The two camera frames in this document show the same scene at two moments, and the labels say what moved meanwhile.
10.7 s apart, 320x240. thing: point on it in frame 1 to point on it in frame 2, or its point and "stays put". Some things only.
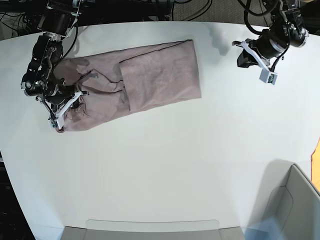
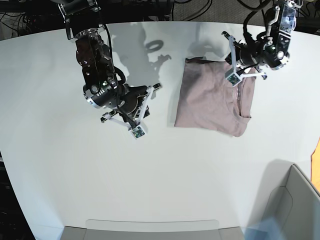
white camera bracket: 267,75 to 232,76
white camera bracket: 58,122 to 139,129
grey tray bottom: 153,229 stays put
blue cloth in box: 267,229 stays put
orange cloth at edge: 315,166 stays put
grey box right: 289,197 stays put
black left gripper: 61,94 to 128,101
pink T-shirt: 115,84 to 207,101
